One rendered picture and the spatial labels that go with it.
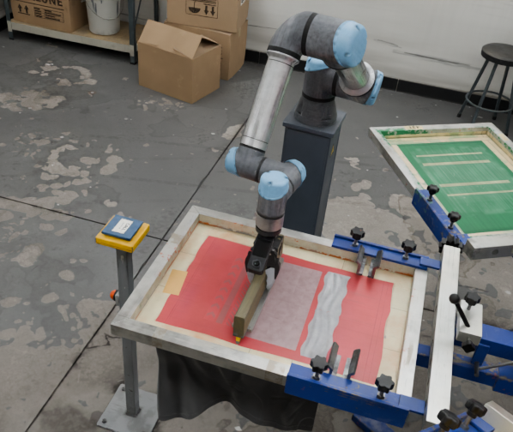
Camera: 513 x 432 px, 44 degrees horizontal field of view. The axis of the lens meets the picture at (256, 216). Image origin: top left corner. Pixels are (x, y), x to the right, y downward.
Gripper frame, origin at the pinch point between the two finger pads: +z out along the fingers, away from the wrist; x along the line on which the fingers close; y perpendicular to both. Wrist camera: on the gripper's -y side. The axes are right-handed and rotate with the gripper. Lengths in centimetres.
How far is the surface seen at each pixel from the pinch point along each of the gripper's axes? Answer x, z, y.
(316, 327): -18.6, 4.4, -5.5
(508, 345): -68, -4, -2
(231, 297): 7.4, 4.8, -2.8
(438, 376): -51, -3, -19
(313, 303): -15.6, 4.6, 4.0
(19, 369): 105, 99, 20
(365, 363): -33.7, 5.3, -12.9
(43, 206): 160, 96, 127
